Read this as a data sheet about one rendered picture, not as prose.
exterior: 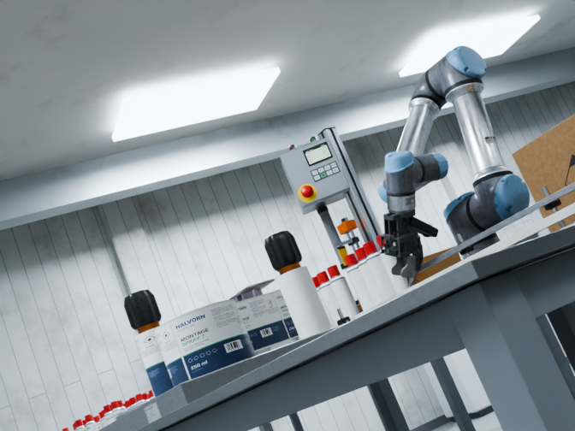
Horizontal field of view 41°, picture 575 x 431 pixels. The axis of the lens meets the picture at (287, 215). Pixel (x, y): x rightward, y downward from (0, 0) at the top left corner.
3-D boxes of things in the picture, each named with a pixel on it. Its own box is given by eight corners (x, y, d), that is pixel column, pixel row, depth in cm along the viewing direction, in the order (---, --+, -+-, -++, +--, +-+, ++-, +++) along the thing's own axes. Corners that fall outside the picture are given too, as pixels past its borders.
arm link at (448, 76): (502, 231, 223) (449, 67, 239) (541, 212, 211) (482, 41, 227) (472, 233, 217) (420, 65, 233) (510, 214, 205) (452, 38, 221)
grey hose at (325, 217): (340, 270, 244) (314, 211, 249) (348, 268, 246) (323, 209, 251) (346, 267, 242) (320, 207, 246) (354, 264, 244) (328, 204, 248)
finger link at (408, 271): (397, 290, 206) (394, 256, 204) (412, 284, 209) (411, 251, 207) (405, 292, 203) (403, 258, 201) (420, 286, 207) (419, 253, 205)
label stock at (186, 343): (208, 382, 188) (187, 327, 192) (272, 353, 180) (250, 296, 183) (157, 398, 171) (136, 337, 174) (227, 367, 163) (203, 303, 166)
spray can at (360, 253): (378, 318, 221) (351, 253, 225) (395, 311, 221) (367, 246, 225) (380, 316, 215) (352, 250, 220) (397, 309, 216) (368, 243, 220)
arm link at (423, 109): (408, 78, 245) (367, 194, 218) (429, 60, 236) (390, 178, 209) (436, 98, 248) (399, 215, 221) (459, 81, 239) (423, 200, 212)
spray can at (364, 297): (364, 324, 221) (337, 259, 226) (374, 321, 226) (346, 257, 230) (378, 318, 218) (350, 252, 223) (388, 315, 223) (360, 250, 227)
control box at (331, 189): (303, 215, 248) (281, 163, 252) (351, 196, 248) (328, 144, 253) (301, 209, 238) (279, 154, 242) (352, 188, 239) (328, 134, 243)
